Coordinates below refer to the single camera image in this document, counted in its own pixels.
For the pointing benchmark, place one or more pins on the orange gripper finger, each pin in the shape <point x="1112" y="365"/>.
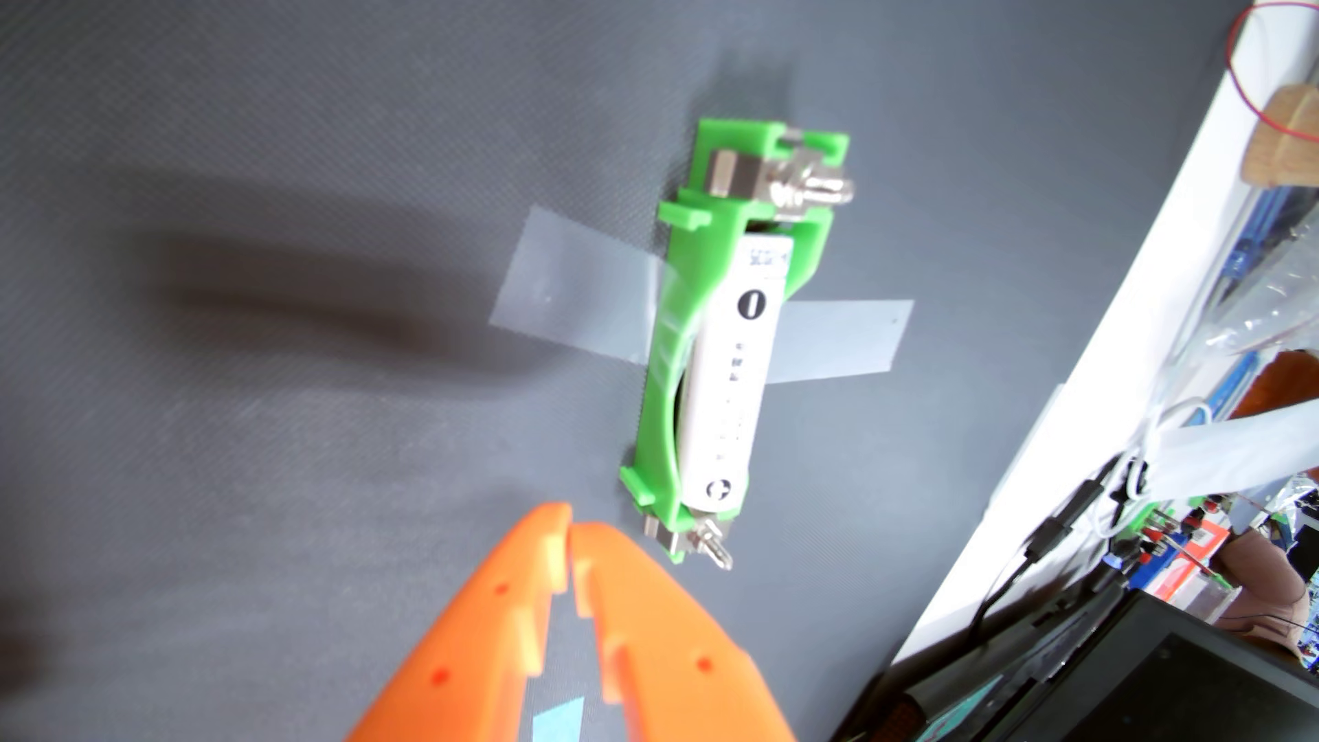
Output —
<point x="685" y="670"/>
<point x="474" y="649"/>

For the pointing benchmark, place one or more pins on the white cylindrical battery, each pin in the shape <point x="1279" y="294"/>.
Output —
<point x="737" y="381"/>

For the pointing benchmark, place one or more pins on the green battery holder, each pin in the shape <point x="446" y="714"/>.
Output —
<point x="701" y="258"/>

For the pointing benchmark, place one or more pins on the blue tape piece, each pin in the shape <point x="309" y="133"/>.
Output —
<point x="562" y="721"/>

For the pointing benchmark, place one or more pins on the dark grey fabric mat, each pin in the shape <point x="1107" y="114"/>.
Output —
<point x="258" y="464"/>

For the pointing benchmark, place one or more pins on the clear adhesive tape strip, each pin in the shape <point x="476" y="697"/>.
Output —
<point x="845" y="340"/>
<point x="577" y="283"/>

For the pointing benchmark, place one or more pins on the black electronic device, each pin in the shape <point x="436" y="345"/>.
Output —
<point x="1133" y="680"/>

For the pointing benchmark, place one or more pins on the clear plastic bag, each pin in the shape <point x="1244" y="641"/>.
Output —
<point x="1237" y="453"/>

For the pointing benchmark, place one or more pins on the round wooden piece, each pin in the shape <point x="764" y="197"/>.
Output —
<point x="1288" y="139"/>

